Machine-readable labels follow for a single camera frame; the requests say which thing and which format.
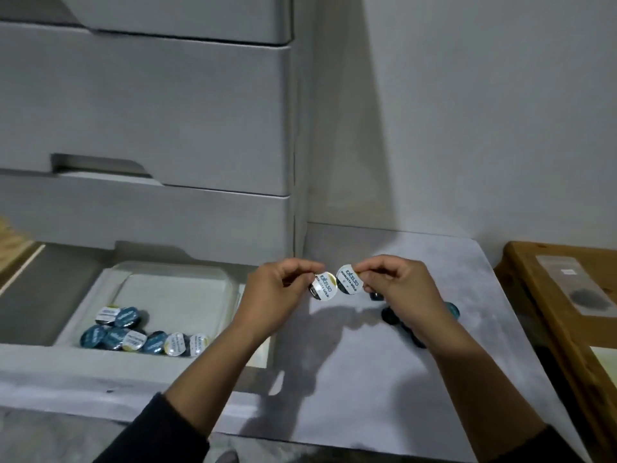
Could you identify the person's right forearm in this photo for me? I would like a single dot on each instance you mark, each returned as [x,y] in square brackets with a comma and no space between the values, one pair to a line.
[487,405]

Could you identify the grey drawer cabinet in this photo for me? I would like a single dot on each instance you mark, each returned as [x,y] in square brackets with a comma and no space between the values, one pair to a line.
[144,106]

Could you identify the person's left hand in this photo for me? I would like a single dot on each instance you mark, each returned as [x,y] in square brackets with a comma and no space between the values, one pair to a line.
[267,296]

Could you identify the person's left thumb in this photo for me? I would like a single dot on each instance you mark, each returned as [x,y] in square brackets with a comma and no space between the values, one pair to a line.
[300,286]

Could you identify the person's right thumb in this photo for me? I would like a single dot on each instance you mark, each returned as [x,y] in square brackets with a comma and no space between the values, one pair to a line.
[372,285]

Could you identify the dark blue coffee capsule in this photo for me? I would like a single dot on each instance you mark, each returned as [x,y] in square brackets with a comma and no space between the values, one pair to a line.
[376,296]
[453,311]
[388,316]

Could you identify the pile of coffee capsules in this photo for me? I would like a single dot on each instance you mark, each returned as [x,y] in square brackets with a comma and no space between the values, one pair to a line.
[140,335]

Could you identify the person's right hand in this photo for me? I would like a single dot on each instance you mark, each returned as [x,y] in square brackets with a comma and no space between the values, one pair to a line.
[409,294]

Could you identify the white plastic tray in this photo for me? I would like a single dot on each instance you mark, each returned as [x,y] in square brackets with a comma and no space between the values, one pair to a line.
[178,294]

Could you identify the person's left forearm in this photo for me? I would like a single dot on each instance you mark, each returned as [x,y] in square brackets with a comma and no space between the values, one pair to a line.
[202,380]

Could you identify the white-lid coffee capsule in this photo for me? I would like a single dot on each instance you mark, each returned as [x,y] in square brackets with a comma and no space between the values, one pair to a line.
[348,280]
[325,287]

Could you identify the wooden side table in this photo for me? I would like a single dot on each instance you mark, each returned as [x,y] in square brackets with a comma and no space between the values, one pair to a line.
[544,303]

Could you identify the clear plastic bag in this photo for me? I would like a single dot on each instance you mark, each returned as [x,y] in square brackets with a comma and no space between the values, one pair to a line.
[576,286]

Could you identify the wooden board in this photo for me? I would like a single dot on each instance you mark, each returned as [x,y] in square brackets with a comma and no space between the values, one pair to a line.
[12,250]

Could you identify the white paper sheet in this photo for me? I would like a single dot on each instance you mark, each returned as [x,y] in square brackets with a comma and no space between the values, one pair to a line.
[606,366]

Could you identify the open grey drawer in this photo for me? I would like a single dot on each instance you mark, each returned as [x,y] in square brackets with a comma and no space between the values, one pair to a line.
[58,366]

